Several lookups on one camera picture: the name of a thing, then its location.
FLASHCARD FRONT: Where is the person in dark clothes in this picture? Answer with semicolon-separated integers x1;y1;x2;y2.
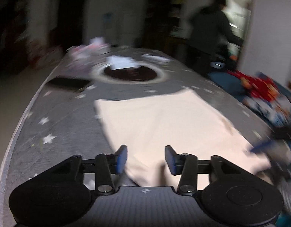
185;0;243;77

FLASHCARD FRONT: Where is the white folded cloth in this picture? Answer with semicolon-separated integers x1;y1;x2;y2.
106;55;140;70

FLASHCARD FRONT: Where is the black smartphone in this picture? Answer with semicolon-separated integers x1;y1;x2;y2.
46;76;92;92

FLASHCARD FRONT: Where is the cream white garment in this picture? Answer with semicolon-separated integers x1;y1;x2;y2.
94;89;270;187

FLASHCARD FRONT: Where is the white remote control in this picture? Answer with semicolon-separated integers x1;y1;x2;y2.
142;54;172;65

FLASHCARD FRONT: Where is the round induction cooktop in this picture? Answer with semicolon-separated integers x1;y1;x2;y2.
90;61;169;85

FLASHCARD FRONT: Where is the pink tissue box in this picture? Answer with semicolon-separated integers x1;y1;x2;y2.
89;36;111;55

